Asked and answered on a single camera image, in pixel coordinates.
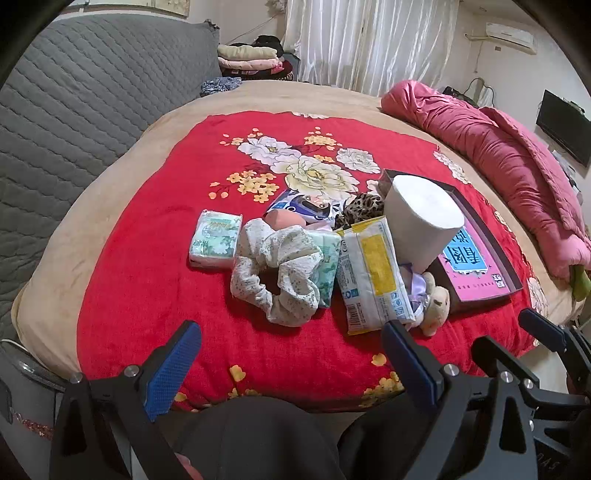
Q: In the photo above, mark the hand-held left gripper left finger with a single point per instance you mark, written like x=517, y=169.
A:
x=170, y=371

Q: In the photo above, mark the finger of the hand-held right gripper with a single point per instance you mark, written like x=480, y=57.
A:
x=545, y=330
x=496, y=353

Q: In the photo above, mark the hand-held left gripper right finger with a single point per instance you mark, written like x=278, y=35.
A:
x=408, y=369

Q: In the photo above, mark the teddy bear with pink dress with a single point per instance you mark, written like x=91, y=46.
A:
x=436, y=304

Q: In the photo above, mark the dark box with pink inside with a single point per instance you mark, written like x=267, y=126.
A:
x=480, y=277

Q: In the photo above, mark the yellow label wet wipes pack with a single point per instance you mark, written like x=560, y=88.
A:
x=374, y=277

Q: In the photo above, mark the green tissue pack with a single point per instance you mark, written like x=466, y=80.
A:
x=214, y=237
x=328, y=267

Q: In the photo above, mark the white toilet paper roll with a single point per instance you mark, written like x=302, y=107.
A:
x=420, y=221

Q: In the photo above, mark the leopard print scrunchie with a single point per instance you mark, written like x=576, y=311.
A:
x=362, y=207

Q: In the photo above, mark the white floral scrunchie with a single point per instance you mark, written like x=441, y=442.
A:
x=286, y=249

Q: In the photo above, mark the pink makeup sponge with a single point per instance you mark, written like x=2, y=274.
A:
x=286, y=219

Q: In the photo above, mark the green cloth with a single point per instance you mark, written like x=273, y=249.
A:
x=582, y=282

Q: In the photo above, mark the red floral blanket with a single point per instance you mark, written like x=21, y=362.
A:
x=138, y=277

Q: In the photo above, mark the grey bed base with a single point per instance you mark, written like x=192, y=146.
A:
x=27, y=401

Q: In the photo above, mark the blue and white packet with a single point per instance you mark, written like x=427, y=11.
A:
x=300, y=203

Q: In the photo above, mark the pink quilt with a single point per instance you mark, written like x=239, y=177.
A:
x=485, y=138

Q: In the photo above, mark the grey quilted headboard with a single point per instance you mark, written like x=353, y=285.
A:
x=69, y=115

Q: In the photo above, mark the blue patterned cloth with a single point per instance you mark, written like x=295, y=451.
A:
x=219, y=86

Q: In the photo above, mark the white air conditioner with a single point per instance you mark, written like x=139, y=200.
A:
x=510, y=37

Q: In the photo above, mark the stack of folded clothes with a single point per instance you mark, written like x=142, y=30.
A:
x=249, y=57

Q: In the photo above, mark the white curtain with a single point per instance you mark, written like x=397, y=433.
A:
x=369, y=41

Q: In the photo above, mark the black garment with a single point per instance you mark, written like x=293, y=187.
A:
x=267, y=41

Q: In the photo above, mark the black wall television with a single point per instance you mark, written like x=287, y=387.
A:
x=563, y=124

